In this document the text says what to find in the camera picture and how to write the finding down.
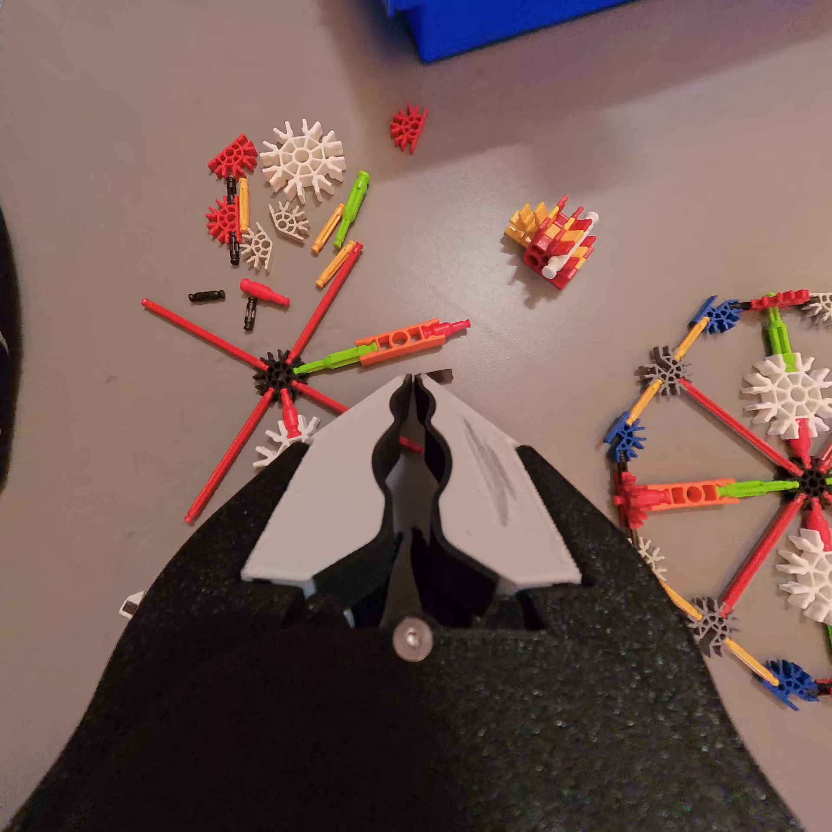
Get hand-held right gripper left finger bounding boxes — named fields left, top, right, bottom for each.
left=240, top=374, right=416, bottom=630

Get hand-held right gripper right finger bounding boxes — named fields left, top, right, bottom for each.
left=413, top=374, right=582, bottom=630

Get red spoked toy assembly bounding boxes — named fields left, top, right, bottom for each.
left=141, top=242, right=472, bottom=525

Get short red toy rod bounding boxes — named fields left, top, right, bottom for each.
left=239, top=277, right=291, bottom=308

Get beige fan toy connector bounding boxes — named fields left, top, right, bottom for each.
left=239, top=223, right=274, bottom=272
left=268, top=200, right=311, bottom=243

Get red fan toy connector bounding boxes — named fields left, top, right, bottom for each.
left=207, top=134, right=259, bottom=179

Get blue plastic bin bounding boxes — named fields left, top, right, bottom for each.
left=380, top=0, right=641, bottom=64

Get long black toy rod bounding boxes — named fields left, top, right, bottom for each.
left=225, top=175, right=241, bottom=266

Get red yellow connector stack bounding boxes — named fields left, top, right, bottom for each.
left=504, top=195, right=600, bottom=291

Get green toy rod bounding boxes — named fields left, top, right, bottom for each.
left=333, top=170, right=371, bottom=250

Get red round toy connector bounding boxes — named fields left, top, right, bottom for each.
left=205, top=195, right=243, bottom=246

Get colourful toy wheel model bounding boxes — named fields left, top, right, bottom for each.
left=603, top=289, right=832, bottom=712

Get large white snowflake connector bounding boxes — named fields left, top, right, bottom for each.
left=259, top=118, right=347, bottom=204

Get person's dark striped clothing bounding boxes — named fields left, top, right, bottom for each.
left=0, top=205, right=26, bottom=495

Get red half-round toy connector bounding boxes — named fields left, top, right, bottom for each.
left=389, top=104, right=430, bottom=156

